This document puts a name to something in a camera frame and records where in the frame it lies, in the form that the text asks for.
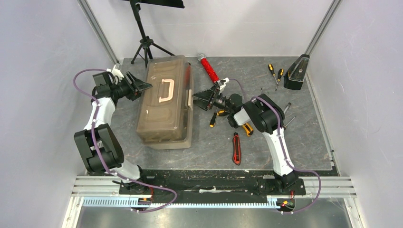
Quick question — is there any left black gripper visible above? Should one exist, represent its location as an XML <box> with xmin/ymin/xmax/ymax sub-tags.
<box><xmin>113</xmin><ymin>74</ymin><xmax>154</xmax><ymax>104</ymax></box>

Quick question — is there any translucent brown plastic toolbox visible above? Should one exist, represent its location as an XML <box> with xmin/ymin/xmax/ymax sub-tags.
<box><xmin>136</xmin><ymin>55</ymin><xmax>194</xmax><ymax>150</ymax></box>

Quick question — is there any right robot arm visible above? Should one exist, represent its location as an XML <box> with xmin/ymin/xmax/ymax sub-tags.
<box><xmin>193</xmin><ymin>85</ymin><xmax>298</xmax><ymax>194</ymax></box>

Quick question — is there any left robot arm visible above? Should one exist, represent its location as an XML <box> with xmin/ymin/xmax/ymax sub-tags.
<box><xmin>74</xmin><ymin>69</ymin><xmax>153</xmax><ymax>194</ymax></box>

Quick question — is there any black clear-lid tool case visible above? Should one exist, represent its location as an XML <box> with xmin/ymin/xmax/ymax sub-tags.
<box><xmin>283</xmin><ymin>54</ymin><xmax>310</xmax><ymax>90</ymax></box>

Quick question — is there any yellow black screwdriver large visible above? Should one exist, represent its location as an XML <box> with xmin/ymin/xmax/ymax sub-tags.
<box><xmin>217</xmin><ymin>110</ymin><xmax>229</xmax><ymax>117</ymax></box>

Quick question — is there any yellow black screwdriver small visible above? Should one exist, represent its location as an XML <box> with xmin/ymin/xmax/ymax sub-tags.
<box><xmin>209</xmin><ymin>112</ymin><xmax>217</xmax><ymax>128</ymax></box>

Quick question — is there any red glitter flashlight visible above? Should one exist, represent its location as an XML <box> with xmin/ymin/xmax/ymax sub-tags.
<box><xmin>198</xmin><ymin>53</ymin><xmax>219</xmax><ymax>83</ymax></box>

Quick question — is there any red black utility knife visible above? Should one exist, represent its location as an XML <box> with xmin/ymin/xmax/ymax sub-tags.
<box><xmin>232</xmin><ymin>132</ymin><xmax>241</xmax><ymax>166</ymax></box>

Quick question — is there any orange black utility knife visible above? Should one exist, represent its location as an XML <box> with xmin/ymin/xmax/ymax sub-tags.
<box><xmin>242</xmin><ymin>123</ymin><xmax>254</xmax><ymax>137</ymax></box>

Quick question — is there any yellow black screwdriver far left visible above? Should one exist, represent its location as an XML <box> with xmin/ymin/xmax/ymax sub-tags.
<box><xmin>268</xmin><ymin>63</ymin><xmax>277</xmax><ymax>83</ymax></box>

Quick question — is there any yellow black screwdriver far right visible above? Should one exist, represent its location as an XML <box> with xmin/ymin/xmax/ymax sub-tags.
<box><xmin>275</xmin><ymin>68</ymin><xmax>284</xmax><ymax>91</ymax></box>

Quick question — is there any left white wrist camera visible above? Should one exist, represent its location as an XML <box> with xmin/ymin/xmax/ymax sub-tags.
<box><xmin>106</xmin><ymin>66</ymin><xmax>125</xmax><ymax>84</ymax></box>

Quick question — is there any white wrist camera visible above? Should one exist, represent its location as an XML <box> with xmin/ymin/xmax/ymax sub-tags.
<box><xmin>216</xmin><ymin>77</ymin><xmax>230</xmax><ymax>93</ymax></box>
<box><xmin>106</xmin><ymin>66</ymin><xmax>125</xmax><ymax>84</ymax></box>

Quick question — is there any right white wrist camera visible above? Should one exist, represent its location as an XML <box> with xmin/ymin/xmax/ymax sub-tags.
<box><xmin>216</xmin><ymin>77</ymin><xmax>230</xmax><ymax>93</ymax></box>

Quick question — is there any black camera tripod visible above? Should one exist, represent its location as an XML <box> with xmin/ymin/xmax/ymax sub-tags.
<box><xmin>124</xmin><ymin>0</ymin><xmax>185</xmax><ymax>69</ymax></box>

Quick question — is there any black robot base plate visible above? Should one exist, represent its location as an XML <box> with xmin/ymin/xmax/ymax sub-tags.
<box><xmin>114</xmin><ymin>168</ymin><xmax>341</xmax><ymax>205</ymax></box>

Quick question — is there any aluminium frame rail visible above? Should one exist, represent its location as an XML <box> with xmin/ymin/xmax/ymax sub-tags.
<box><xmin>62</xmin><ymin>176</ymin><xmax>366</xmax><ymax>228</ymax></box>

